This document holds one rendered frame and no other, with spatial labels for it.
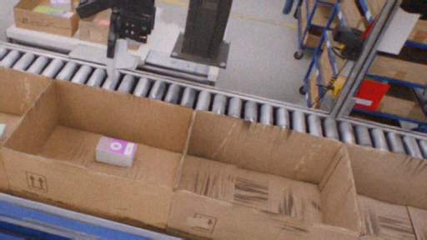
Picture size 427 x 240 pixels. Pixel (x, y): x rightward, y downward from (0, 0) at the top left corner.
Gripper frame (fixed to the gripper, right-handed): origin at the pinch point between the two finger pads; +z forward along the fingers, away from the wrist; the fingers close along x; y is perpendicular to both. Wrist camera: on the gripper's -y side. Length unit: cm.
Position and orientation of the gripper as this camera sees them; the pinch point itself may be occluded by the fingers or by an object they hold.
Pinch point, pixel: (116, 64)
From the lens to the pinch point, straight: 91.9
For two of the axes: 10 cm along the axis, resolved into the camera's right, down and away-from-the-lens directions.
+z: -1.1, 7.3, 6.7
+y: 9.7, 2.2, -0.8
